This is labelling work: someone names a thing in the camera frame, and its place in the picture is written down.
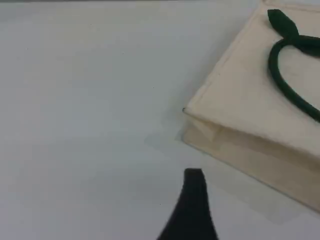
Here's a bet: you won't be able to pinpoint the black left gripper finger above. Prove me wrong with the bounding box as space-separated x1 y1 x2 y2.
156 168 220 240

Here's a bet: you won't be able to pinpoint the white canvas bag green handles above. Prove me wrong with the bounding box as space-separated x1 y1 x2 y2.
181 0 320 215

